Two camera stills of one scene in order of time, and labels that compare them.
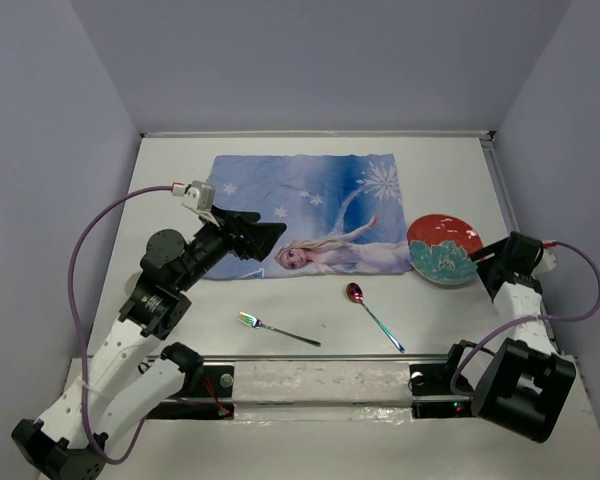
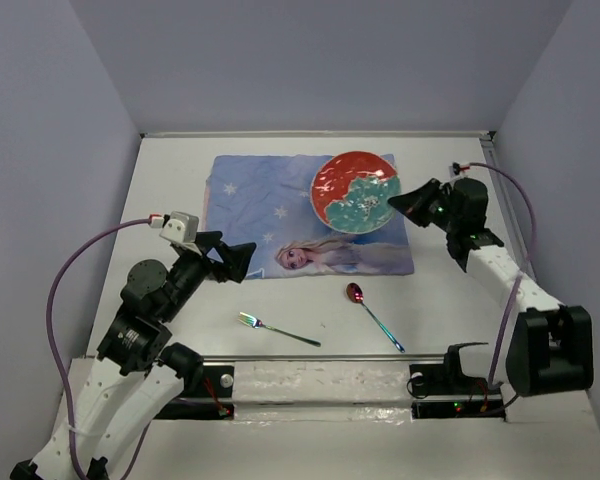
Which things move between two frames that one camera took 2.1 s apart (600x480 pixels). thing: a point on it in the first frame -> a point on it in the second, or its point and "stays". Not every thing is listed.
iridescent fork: [256, 323] stays
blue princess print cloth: [342, 213] stays
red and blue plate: [439, 247] -> [351, 191]
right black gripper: [495, 248] -> [415, 202]
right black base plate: [433, 395] stays
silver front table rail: [330, 357] stays
